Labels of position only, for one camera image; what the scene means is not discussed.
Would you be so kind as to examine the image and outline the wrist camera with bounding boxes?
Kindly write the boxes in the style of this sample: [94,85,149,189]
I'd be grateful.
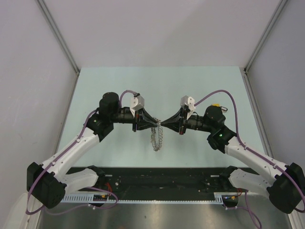
[130,95,144,111]
[180,95,195,111]

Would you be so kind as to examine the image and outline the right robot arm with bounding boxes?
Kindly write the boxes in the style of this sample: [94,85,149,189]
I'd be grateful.
[161,105,305,214]

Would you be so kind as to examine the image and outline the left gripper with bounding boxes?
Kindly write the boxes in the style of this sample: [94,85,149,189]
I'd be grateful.
[110,108,157,132]

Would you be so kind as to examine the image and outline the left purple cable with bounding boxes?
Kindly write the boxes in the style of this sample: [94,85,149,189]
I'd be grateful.
[25,90,139,215]

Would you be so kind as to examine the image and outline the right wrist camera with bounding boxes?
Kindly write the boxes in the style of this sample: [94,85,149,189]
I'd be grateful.
[180,95,195,111]

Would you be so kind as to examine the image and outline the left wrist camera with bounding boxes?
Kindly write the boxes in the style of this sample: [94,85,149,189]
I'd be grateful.
[130,95,144,111]

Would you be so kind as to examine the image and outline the purple cable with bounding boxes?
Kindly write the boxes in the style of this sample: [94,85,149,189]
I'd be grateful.
[25,90,139,215]
[194,90,305,229]

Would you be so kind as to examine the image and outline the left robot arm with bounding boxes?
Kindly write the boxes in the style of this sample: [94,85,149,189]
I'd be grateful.
[26,92,158,209]

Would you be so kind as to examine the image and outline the black white tag key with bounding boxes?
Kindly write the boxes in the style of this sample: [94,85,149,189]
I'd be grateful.
[220,106,228,113]

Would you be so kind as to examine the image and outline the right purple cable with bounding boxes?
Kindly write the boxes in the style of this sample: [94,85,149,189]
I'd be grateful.
[194,90,305,229]

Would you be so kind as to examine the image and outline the metal keyring holder disc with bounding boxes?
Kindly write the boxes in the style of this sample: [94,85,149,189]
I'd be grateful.
[151,118,163,152]

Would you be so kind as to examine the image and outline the white cable duct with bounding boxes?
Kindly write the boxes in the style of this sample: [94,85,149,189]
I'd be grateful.
[61,192,238,204]

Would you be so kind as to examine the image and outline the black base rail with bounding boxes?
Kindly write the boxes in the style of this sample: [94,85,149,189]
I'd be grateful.
[64,167,241,201]

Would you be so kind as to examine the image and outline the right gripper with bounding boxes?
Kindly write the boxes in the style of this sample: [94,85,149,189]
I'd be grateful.
[161,108,214,135]

